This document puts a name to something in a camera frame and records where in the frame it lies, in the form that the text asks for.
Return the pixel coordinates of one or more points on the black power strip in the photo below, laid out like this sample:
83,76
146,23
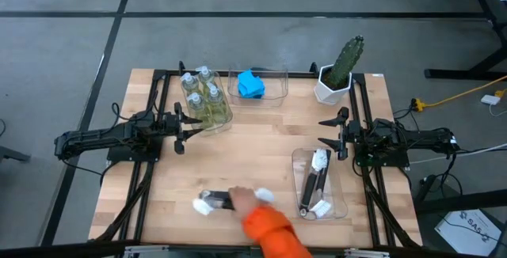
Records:
428,183

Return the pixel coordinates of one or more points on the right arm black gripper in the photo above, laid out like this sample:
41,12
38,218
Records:
344,153

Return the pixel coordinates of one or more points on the green cactus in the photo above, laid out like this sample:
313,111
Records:
348,58

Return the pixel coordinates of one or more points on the black stand foot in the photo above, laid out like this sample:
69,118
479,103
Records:
12,154

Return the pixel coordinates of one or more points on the silver metal bracket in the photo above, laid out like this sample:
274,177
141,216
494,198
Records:
366,254
146,251

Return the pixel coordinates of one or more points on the person's forearm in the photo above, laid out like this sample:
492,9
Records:
273,234

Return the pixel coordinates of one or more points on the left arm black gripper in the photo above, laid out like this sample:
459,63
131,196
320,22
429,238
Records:
179,147

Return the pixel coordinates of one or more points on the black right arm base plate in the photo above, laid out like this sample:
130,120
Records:
396,161

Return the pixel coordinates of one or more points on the blue sponge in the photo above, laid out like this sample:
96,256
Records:
253,96
248,80
260,88

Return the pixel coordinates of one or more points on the white faceted plant pot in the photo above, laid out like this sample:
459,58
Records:
328,95

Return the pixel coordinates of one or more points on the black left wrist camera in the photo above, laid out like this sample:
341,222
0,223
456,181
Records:
169,123

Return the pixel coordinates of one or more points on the white power adapter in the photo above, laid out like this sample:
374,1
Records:
490,99

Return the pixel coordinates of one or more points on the person's hand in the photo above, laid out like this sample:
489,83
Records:
241,198

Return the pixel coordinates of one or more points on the black desk leg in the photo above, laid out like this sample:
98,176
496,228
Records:
455,74

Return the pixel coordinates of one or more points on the clear plastic bin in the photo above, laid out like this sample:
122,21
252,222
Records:
336,194
218,129
277,92

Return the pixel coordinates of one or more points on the black desk foot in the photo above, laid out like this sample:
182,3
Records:
467,202

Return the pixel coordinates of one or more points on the yellow soap pump bottle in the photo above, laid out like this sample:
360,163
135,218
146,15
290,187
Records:
204,76
189,84
199,111
217,103

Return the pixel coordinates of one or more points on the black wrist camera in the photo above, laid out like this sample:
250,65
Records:
353,133
169,123

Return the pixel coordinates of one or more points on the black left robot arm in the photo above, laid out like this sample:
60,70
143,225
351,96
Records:
99,135

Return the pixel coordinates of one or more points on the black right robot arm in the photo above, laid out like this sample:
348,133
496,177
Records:
420,137

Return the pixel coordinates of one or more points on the white printed paper sign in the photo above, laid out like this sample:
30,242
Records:
471,230

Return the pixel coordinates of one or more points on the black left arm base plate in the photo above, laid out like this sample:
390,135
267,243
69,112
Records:
119,155

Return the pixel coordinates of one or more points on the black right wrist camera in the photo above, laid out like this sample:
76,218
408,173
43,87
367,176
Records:
353,133

